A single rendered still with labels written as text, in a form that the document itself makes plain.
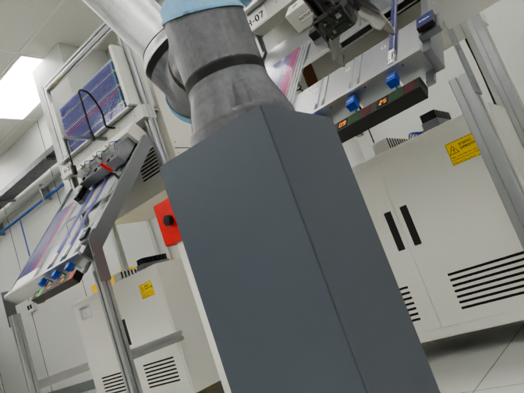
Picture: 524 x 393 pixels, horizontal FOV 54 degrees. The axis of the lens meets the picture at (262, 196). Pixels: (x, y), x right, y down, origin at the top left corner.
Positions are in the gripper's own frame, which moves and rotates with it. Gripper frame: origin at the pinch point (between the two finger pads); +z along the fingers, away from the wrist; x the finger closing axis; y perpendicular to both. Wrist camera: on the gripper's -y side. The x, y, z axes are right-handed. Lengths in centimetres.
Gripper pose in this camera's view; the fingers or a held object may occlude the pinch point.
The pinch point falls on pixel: (367, 47)
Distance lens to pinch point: 117.2
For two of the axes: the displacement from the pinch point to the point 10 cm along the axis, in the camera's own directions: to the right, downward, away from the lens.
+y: -2.0, 7.0, -6.9
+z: 6.6, 6.1, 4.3
